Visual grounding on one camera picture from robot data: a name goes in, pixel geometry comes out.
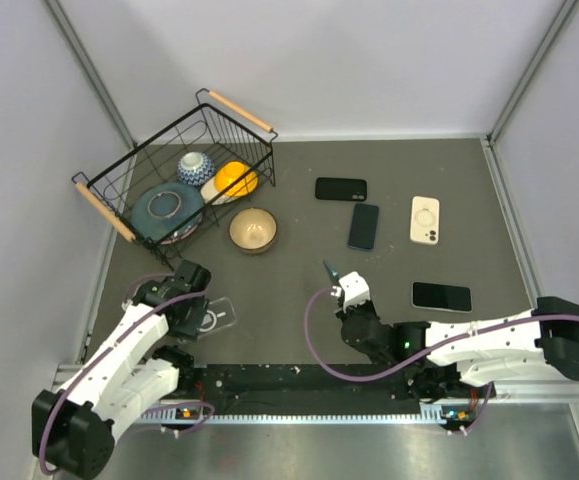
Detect cream phone case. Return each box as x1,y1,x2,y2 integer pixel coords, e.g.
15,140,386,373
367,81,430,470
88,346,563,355
409,196,440,246

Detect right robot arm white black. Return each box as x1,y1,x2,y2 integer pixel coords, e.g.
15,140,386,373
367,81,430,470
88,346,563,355
323,263,579,398

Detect black wire basket wooden handles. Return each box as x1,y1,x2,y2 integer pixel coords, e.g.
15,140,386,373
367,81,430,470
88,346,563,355
72,88,278,267

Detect yellow bowl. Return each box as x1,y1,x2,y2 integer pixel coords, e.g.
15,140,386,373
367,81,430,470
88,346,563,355
214,161,259,198

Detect teal blue plate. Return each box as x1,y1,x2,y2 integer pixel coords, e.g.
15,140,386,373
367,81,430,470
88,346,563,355
130,182,204,241

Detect blue white patterned bowl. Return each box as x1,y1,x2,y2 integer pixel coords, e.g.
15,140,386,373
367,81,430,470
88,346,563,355
177,152,216,187

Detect beige brown bowl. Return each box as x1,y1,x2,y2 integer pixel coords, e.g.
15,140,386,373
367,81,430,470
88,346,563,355
228,208,278,254

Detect clear phone case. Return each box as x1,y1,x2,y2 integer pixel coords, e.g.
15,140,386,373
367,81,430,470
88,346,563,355
198,297,237,338

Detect black phone case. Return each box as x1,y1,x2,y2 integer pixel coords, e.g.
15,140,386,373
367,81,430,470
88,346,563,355
315,177,368,202

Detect aluminium rail with comb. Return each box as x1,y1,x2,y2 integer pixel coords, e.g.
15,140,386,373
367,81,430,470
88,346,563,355
53,362,579,426

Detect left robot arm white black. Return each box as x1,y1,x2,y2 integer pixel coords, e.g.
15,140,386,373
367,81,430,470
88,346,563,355
31,260,212,479

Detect white phone black screen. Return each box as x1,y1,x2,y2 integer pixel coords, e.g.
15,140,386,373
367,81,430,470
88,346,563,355
411,282,473,313

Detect white bowl in basket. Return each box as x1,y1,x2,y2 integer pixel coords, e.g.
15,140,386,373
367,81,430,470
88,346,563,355
200,178,237,206

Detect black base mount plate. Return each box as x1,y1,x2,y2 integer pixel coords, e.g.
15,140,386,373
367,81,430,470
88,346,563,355
177,364,420,416

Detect dark blue phone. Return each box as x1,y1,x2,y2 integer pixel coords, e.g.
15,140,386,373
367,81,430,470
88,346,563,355
347,203,380,251

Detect pink plate under teal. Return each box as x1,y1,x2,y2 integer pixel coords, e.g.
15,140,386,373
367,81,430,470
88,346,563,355
159,223,199,245

